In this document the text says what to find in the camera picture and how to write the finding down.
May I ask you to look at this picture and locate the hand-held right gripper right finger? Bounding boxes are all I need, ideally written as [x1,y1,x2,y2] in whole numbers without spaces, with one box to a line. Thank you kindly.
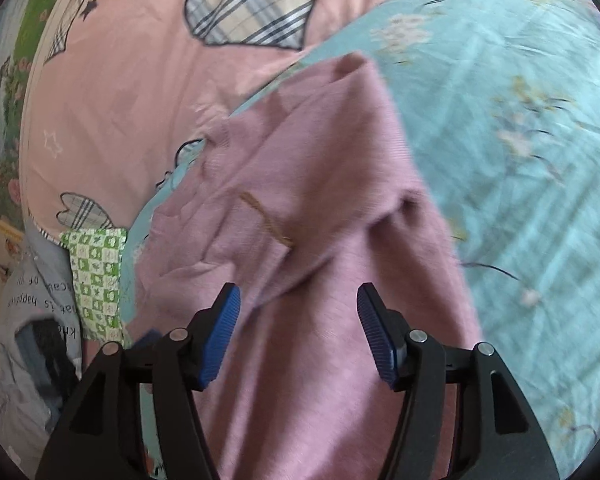
[356,282,561,480]

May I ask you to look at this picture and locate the mauve fuzzy towel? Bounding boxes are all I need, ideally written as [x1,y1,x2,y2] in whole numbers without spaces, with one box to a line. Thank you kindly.
[130,52,483,480]

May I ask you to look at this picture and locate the green checkered pillow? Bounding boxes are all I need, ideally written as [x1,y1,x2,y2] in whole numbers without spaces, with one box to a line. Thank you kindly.
[60,227,131,348]

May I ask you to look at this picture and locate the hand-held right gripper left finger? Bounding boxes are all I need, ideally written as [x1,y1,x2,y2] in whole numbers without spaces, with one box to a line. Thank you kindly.
[35,282,242,480]

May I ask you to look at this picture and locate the teal floral quilt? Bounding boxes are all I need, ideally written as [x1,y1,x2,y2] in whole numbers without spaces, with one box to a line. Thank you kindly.
[117,0,600,480]

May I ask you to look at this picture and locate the grey printed pillow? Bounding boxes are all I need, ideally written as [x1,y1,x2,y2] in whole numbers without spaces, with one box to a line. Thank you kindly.
[0,240,88,441]

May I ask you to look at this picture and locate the pink bedsheet with plaid hearts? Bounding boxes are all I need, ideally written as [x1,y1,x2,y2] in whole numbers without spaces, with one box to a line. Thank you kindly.
[17,0,556,241]

